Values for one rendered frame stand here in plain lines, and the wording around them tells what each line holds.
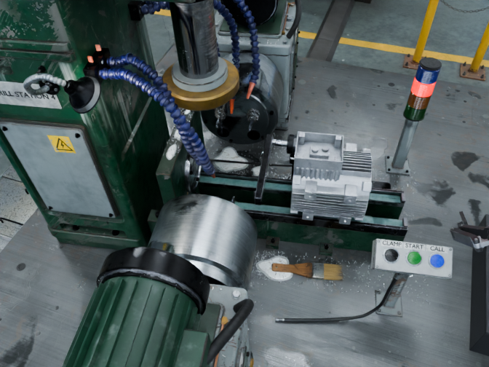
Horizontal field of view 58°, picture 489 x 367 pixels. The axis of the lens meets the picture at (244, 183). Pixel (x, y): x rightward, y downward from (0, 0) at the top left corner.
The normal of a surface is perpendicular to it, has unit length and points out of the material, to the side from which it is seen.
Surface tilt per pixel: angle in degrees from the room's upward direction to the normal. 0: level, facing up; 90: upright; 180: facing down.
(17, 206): 0
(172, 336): 50
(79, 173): 90
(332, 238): 90
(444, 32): 0
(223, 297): 0
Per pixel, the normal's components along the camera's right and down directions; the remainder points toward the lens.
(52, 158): -0.16, 0.74
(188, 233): -0.07, -0.66
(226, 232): 0.50, -0.51
